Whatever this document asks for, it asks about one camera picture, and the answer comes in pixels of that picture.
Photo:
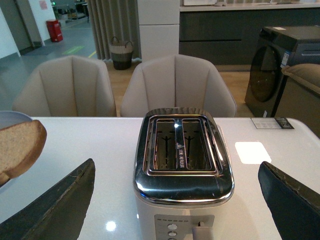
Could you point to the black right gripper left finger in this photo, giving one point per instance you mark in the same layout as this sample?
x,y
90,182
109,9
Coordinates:
x,y
59,213

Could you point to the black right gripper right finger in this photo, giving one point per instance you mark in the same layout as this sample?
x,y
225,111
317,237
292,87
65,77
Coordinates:
x,y
295,208

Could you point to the brown bread slice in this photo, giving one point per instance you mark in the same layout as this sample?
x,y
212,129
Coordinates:
x,y
39,136

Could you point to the light blue round plate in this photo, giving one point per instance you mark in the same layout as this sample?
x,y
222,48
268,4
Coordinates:
x,y
10,118

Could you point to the label sticker on table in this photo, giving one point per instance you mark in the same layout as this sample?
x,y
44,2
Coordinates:
x,y
271,123

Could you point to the white chrome two-slot toaster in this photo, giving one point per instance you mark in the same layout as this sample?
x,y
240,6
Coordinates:
x,y
182,176

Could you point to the beige chair on left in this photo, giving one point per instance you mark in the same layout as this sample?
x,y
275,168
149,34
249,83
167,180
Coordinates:
x,y
70,86

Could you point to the beige chair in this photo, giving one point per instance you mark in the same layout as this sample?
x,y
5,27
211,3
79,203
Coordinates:
x,y
70,86
177,81

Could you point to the dark grey washing machine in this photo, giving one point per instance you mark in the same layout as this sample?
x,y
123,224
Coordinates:
x,y
278,47

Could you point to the woven laundry basket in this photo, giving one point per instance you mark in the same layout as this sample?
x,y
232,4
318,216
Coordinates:
x,y
121,53

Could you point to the beige chair on right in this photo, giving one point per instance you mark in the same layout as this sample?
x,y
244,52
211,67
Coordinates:
x,y
177,81

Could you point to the dark kitchen counter cabinet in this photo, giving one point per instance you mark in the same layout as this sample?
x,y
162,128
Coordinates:
x,y
230,37

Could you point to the red box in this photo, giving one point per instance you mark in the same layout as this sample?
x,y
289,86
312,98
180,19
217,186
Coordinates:
x,y
54,30

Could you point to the beige curtain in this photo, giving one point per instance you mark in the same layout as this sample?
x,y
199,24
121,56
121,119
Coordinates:
x,y
114,18

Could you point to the white cabinet column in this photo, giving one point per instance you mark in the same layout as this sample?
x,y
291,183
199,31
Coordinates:
x,y
159,25

